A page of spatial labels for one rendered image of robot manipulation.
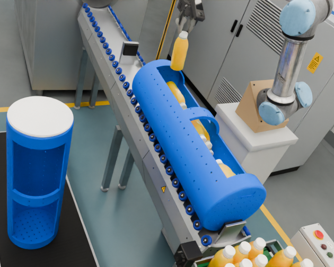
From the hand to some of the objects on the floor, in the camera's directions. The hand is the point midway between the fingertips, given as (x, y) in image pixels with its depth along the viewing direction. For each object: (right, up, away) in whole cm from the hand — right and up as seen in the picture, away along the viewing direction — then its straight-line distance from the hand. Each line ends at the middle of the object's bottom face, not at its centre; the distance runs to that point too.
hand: (184, 33), depth 166 cm
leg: (-43, -89, +109) cm, 147 cm away
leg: (-55, -89, +102) cm, 147 cm away
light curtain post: (-37, -57, +149) cm, 164 cm away
